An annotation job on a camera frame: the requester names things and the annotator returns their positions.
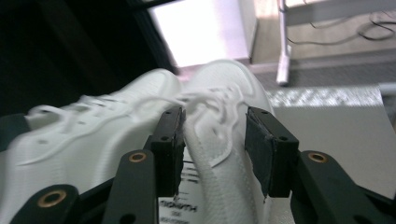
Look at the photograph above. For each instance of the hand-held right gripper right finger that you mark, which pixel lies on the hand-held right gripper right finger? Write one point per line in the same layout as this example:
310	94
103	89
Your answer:
271	155

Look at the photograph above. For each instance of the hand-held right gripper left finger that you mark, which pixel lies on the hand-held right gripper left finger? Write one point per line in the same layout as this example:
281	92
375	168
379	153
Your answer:
168	149

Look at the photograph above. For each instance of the white sneaker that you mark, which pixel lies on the white sneaker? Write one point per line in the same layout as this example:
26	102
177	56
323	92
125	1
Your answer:
77	140
218	130

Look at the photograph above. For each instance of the metal two-tier shoe rack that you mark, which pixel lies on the metal two-tier shoe rack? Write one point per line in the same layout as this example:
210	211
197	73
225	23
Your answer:
330	124

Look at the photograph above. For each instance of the white cabinet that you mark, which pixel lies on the white cabinet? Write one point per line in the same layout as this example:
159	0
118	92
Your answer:
202	31

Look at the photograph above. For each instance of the black curtain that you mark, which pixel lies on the black curtain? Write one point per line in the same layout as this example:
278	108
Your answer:
77	46

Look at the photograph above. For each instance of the white desk frame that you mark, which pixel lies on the white desk frame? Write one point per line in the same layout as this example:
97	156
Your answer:
327	12

